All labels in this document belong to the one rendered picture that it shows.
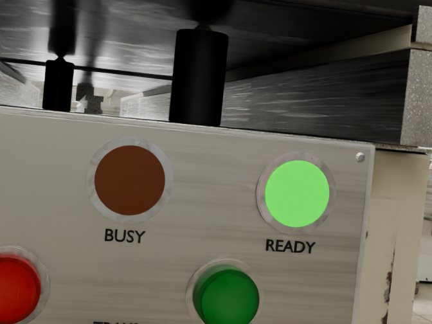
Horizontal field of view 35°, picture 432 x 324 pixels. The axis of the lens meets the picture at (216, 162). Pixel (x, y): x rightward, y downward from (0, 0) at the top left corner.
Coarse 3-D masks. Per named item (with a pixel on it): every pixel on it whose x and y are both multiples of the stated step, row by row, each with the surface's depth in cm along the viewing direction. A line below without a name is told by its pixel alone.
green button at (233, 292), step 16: (224, 272) 32; (240, 272) 32; (208, 288) 32; (224, 288) 32; (240, 288) 32; (256, 288) 32; (208, 304) 32; (224, 304) 32; (240, 304) 32; (256, 304) 33; (208, 320) 32; (224, 320) 32; (240, 320) 32
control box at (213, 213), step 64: (0, 128) 30; (64, 128) 31; (128, 128) 32; (192, 128) 32; (0, 192) 31; (64, 192) 31; (192, 192) 32; (256, 192) 33; (64, 256) 31; (128, 256) 32; (192, 256) 33; (256, 256) 33; (320, 256) 34; (64, 320) 32; (128, 320) 32; (192, 320) 33; (256, 320) 33; (320, 320) 34
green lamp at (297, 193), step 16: (272, 176) 33; (288, 176) 33; (304, 176) 33; (320, 176) 33; (272, 192) 33; (288, 192) 33; (304, 192) 33; (320, 192) 33; (272, 208) 33; (288, 208) 33; (304, 208) 33; (320, 208) 33; (288, 224) 33; (304, 224) 33
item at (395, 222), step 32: (192, 32) 40; (64, 64) 78; (192, 64) 41; (224, 64) 42; (64, 96) 78; (192, 96) 41; (224, 128) 36; (384, 160) 38; (416, 160) 38; (384, 192) 38; (416, 192) 38; (384, 224) 38; (416, 224) 38; (384, 256) 38; (416, 256) 38; (384, 288) 38; (384, 320) 38
